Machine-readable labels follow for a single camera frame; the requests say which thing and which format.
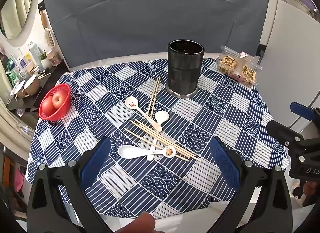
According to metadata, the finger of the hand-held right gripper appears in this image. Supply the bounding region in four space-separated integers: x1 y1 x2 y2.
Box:
266 120 304 149
290 101 320 123

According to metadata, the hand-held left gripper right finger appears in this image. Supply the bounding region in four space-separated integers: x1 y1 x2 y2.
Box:
209 136 293 233

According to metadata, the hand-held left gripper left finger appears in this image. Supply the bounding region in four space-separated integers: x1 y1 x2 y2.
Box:
27 136 112 233

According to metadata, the white spoon bear handle end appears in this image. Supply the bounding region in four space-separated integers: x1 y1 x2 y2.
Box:
117 145 176 159

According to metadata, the wooden chopstick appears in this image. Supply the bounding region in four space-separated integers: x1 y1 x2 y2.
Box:
149 77 161 119
139 122 196 158
146 78 158 117
134 120 202 162
129 120 184 158
124 128 190 161

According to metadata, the white spoon peach handle tip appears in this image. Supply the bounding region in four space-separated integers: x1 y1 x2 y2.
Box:
125 96 163 132

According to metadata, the plain white spoon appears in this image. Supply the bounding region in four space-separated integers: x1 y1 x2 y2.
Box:
146 111 170 161

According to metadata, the black cylindrical utensil holder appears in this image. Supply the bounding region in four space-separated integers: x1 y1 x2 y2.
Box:
166 40 205 99

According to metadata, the person's right hand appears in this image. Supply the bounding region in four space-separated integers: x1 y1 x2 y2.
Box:
303 181 320 196

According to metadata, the person's left hand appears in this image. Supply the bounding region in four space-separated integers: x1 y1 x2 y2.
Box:
117 212 156 233

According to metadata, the white board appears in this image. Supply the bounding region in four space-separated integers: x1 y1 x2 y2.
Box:
259 0 320 133

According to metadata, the blue patterned tablecloth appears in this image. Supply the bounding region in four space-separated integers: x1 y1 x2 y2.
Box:
27 58 290 220

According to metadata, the red plastic basket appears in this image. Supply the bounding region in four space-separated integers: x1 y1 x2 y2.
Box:
39 83 72 121

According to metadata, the red apple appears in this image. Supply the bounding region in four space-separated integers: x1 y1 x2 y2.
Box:
41 95 57 114
52 90 66 109

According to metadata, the clear plastic cookie box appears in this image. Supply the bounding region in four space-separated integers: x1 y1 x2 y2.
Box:
216 45 263 88

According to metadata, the black shelf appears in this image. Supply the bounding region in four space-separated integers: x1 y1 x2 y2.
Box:
7 64 70 114

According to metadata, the beige ceramic cup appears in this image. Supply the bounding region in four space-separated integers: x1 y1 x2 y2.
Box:
22 74 40 97

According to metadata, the white patterned cup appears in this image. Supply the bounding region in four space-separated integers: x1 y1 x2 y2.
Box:
10 80 26 101

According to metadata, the pink jar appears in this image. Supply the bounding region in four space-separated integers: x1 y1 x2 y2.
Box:
47 50 61 67

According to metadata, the small potted plant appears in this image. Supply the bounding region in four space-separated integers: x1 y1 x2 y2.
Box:
40 50 51 70

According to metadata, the white bottle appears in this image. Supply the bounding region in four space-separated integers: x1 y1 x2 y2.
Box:
27 41 40 60

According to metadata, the wooden hairbrush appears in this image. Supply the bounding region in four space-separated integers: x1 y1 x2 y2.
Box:
40 10 55 48

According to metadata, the grey backdrop board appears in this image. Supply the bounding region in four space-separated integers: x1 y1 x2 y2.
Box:
42 0 272 69

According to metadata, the round wall mirror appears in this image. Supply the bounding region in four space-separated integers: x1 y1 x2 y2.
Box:
0 0 39 40

